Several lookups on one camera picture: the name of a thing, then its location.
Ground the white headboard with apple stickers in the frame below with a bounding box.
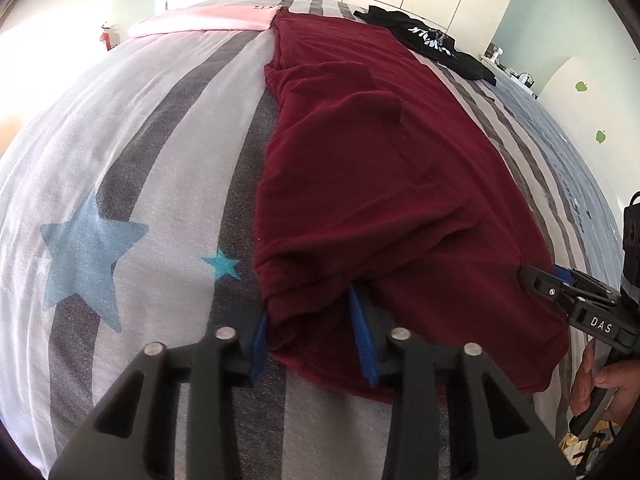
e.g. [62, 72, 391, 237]
[537, 55, 640, 196]

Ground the cream nightstand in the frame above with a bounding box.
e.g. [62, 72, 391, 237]
[492, 60, 541, 98]

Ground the striped star-print bed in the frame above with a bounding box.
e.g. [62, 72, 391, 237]
[0, 0, 626, 480]

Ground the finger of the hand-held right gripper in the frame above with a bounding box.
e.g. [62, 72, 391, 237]
[517, 265, 576, 318]
[552, 266, 621, 306]

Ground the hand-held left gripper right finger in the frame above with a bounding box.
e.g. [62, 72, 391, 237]
[347, 287, 576, 480]

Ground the red fire extinguisher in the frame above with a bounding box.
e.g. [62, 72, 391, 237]
[100, 22, 121, 52]

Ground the pink folded garment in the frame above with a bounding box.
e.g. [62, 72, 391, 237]
[128, 4, 283, 38]

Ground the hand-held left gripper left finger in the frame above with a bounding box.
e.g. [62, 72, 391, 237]
[47, 310, 271, 480]

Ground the black printed t-shirt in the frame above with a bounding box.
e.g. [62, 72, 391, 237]
[354, 5, 498, 87]

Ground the person's right hand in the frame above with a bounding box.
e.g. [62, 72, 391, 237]
[570, 342, 640, 421]

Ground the maroon t-shirt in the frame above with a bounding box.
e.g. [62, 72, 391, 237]
[252, 7, 571, 396]

